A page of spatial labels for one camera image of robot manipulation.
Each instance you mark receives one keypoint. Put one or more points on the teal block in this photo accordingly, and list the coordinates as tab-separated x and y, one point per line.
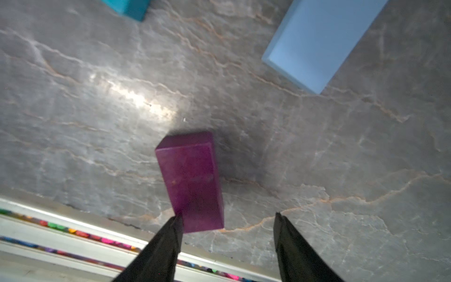
134	9

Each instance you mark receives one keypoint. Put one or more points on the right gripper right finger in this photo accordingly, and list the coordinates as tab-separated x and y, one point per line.
297	260

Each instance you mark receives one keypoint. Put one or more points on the purple block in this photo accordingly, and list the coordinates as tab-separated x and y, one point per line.
190	172

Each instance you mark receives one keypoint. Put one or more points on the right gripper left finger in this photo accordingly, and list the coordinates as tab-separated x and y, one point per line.
157	261

